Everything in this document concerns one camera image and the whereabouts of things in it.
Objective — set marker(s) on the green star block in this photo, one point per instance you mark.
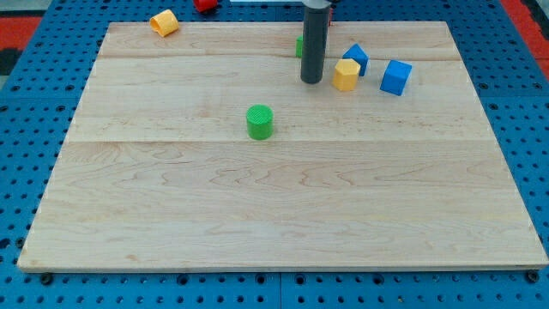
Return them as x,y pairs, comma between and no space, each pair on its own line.
299,46

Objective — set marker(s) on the green cylinder block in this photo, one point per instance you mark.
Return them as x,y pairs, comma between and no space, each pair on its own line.
259,120

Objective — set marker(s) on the yellow hexagon block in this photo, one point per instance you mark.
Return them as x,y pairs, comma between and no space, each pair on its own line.
346,74

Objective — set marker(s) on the light wooden board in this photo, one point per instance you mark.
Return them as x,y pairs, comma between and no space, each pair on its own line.
157,172

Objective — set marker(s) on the blue triangular block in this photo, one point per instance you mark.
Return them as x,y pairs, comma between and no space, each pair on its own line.
356,53

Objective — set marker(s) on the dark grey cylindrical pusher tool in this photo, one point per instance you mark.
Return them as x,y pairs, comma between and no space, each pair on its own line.
315,32

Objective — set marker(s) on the blue cube block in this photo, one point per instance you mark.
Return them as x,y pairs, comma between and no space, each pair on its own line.
395,77

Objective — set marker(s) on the red block behind tool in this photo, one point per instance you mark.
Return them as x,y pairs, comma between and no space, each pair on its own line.
330,16

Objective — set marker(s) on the yellow heart block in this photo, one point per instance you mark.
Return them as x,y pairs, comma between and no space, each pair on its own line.
164,23

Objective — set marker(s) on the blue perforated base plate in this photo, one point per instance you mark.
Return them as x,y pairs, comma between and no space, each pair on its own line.
42,92

